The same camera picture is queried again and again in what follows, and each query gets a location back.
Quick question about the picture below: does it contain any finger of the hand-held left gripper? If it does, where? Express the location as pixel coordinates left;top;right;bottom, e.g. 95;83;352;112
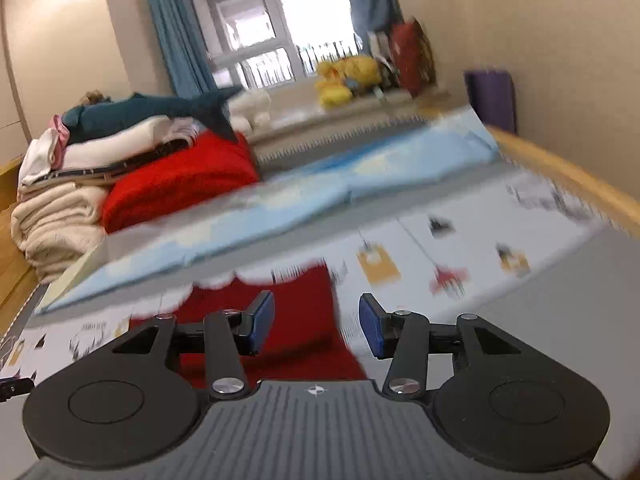
0;379;36;403

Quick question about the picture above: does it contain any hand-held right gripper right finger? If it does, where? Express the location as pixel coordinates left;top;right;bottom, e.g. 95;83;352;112
357;292;526;401

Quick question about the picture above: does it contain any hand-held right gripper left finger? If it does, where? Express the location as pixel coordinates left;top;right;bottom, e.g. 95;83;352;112
112;290;277;401

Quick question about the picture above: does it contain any dark red knit sweater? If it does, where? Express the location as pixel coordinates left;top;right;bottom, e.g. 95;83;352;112
129;259;372;392

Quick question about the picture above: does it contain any light blue sheet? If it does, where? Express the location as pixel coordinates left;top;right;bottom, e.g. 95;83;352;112
37;109;502;317

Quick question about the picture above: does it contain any folded red blanket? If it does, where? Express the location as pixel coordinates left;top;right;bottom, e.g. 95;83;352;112
101;131;262;234

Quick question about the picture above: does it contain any folded cream quilt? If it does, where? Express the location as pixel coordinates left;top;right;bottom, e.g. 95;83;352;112
11;180;110;282

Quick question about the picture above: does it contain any white plush toy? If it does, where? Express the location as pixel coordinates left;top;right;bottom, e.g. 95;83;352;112
229;90;274;132

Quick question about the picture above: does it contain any white folded bedding stack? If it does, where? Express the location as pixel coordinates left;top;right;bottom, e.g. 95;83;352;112
21;137;197;195

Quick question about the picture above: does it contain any folded white blanket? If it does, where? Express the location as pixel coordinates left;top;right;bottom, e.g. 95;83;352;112
60;116;201;171

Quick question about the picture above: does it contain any white patterned bed sheet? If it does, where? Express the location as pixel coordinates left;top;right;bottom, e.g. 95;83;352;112
0;124;640;332

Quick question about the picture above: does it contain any pink and white cloth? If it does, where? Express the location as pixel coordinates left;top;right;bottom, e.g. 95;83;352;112
19;115;71;186

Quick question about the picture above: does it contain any teal shark plush toy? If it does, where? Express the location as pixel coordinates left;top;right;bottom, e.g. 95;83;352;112
62;85;246;144

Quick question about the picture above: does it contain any yellow duck plush toy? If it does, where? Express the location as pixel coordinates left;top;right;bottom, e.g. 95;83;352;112
315;60;355;109

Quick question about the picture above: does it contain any purple bag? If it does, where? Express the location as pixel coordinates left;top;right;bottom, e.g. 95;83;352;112
464;68;517;134

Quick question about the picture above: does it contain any red cushion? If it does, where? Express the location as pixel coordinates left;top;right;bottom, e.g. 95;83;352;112
389;17;437;97

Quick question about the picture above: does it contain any window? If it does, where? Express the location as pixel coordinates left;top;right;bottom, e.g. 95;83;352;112
181;0;362;92

